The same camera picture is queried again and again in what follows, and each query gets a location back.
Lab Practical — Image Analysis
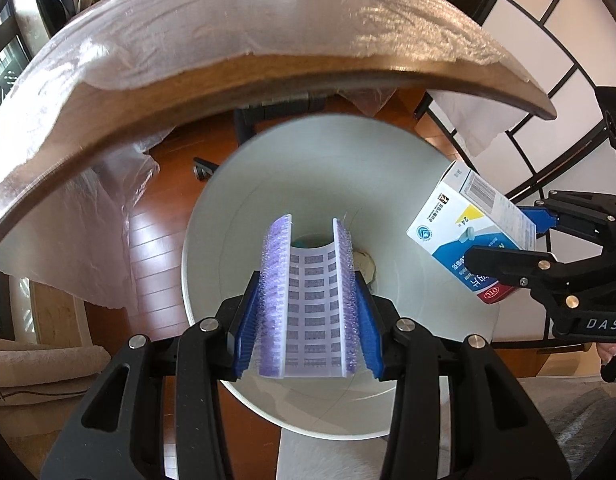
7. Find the purple hair roller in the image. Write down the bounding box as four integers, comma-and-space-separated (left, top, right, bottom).
258, 215, 361, 378

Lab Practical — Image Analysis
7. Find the dark framed window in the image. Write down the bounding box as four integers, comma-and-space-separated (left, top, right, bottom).
0, 5, 34, 341

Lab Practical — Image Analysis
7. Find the clear plastic table sheet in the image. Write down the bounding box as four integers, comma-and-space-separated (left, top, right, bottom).
0, 0, 533, 311

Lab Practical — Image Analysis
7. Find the black swivel chair base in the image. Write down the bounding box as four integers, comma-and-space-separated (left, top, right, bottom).
193, 92, 329, 181

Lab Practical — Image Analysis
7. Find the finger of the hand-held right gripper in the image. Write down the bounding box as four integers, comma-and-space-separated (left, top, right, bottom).
518, 190, 616, 248
465, 244, 616, 313

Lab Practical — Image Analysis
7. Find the white trash bin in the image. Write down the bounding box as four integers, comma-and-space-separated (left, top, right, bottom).
180, 114, 501, 440

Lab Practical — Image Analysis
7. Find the beige cloth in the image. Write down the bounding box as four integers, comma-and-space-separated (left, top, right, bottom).
0, 344, 111, 461

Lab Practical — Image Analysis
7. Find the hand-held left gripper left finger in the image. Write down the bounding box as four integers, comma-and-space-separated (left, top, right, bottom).
53, 270, 263, 480

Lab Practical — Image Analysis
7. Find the black framed white partition screen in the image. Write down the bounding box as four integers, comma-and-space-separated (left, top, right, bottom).
415, 0, 616, 361

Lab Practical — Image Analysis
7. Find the white and blue medicine box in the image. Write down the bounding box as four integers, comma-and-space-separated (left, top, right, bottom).
407, 160, 538, 306

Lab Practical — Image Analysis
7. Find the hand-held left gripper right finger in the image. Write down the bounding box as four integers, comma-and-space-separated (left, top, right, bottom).
353, 271, 573, 480

